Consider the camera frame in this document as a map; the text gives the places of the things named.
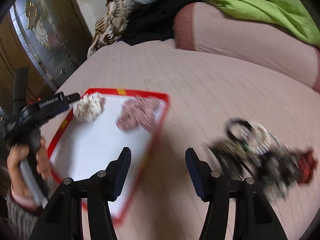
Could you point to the wooden glass door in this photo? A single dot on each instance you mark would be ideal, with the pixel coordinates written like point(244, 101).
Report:
point(50, 37)

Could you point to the tiger print plush blanket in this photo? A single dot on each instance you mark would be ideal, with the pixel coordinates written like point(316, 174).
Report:
point(110, 27)

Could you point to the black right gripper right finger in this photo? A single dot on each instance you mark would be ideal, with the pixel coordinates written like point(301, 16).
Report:
point(201, 176)

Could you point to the red rimmed white tray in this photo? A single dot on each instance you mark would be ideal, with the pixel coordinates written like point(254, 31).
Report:
point(80, 149)

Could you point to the white cherry print scrunchie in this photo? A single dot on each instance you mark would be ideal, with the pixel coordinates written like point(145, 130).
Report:
point(89, 107)

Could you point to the pink pillow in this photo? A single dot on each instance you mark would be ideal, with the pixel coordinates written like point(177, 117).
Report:
point(202, 27)

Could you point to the pink striped scrunchie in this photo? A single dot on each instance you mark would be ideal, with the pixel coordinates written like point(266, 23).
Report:
point(138, 112)

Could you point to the green cloth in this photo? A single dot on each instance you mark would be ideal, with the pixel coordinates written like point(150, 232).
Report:
point(289, 14)

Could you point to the dark red dotted scrunchie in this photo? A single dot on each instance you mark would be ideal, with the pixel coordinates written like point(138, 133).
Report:
point(307, 165)

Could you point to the grey knitted sleeve forearm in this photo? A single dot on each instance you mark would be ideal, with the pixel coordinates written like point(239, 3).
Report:
point(23, 214)

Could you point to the pink quilted bedspread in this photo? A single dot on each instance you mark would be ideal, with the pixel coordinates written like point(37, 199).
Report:
point(205, 91)

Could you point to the dark patterned scrunchie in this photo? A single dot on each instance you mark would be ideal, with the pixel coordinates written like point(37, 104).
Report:
point(277, 172)

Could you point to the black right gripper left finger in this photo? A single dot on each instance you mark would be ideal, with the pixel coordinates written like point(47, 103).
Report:
point(117, 171)

